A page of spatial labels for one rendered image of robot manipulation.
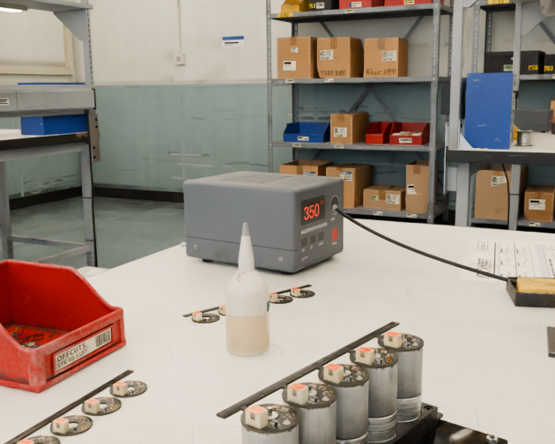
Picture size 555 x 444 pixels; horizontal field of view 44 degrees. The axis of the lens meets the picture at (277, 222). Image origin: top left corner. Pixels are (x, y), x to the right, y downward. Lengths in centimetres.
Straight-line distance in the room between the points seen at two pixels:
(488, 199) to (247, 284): 404
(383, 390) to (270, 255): 40
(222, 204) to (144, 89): 537
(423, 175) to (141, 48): 276
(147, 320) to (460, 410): 29
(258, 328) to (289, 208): 22
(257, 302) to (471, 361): 16
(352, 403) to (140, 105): 586
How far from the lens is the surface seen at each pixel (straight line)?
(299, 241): 73
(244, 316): 52
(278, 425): 30
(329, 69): 482
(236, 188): 76
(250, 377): 50
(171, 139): 598
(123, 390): 48
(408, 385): 39
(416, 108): 506
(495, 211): 452
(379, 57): 471
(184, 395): 48
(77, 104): 346
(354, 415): 34
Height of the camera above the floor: 95
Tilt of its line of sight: 11 degrees down
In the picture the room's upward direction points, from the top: 1 degrees counter-clockwise
